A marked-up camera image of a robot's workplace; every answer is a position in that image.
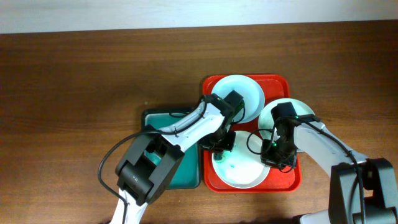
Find green yellow sponge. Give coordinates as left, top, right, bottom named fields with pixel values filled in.
left=213, top=151, right=231, bottom=163

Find white plate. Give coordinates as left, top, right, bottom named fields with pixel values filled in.
left=211, top=75, right=265, bottom=124
left=258, top=98, right=315, bottom=140
left=211, top=131, right=271, bottom=189

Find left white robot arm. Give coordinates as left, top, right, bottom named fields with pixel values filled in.
left=110, top=91, right=244, bottom=223

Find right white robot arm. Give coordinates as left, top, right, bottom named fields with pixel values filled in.
left=258, top=98, right=397, bottom=223

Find red plastic tray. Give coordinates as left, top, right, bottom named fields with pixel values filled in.
left=203, top=74, right=302, bottom=194

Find dark green water tray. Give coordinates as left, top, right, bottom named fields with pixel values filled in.
left=141, top=108, right=201, bottom=189

